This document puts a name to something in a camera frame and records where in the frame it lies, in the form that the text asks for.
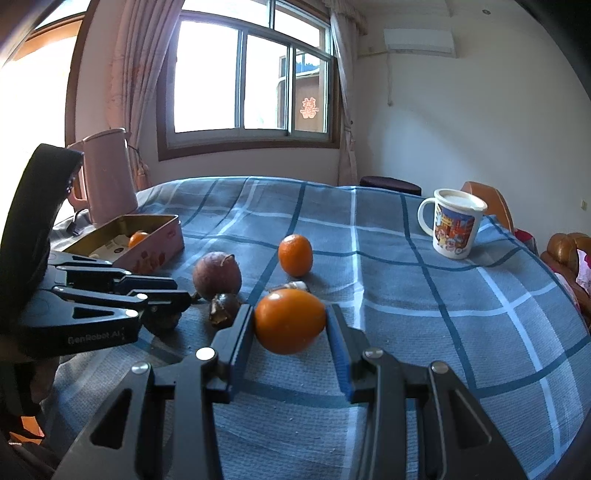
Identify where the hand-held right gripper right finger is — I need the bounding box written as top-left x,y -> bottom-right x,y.
324,302 -> 529,480

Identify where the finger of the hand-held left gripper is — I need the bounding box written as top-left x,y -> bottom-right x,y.
51,285 -> 194,325
46,251 -> 178,296

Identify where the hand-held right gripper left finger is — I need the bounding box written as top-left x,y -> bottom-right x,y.
51,304 -> 257,480

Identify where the dark chestnut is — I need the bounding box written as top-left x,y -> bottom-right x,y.
209,293 -> 242,329

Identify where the pink metal tin box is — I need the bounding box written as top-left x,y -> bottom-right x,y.
62,213 -> 185,275

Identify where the purple passion fruit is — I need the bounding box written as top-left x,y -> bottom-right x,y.
192,251 -> 243,302

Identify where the blue plaid tablecloth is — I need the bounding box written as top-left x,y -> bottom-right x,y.
39,175 -> 591,480

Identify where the pink electric kettle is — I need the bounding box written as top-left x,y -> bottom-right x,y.
67,128 -> 139,228

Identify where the white printed mug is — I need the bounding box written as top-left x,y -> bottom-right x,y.
417,188 -> 489,260

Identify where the dark round stool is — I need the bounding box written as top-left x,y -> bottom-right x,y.
359,175 -> 422,197

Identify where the pink curtain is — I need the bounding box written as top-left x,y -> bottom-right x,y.
106,0 -> 185,139

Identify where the brown leather armchair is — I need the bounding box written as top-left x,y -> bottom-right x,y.
460,181 -> 515,232

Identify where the red cloth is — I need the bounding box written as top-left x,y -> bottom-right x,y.
515,228 -> 539,254

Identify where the sliding window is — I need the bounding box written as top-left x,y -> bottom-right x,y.
157,0 -> 342,161

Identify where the white curtain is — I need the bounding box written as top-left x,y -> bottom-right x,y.
323,0 -> 368,188

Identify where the brown leather sofa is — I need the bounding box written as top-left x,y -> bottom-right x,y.
539,232 -> 591,328

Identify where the pink floral cushion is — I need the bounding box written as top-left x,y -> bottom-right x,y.
575,251 -> 591,296

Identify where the white air conditioner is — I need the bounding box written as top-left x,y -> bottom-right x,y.
383,28 -> 457,58

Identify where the black kettle cord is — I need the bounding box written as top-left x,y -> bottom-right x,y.
67,208 -> 93,238

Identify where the wooden door frame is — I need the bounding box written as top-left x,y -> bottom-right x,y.
0,0 -> 100,148

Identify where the white wall pipe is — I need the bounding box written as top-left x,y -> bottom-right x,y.
385,53 -> 396,108

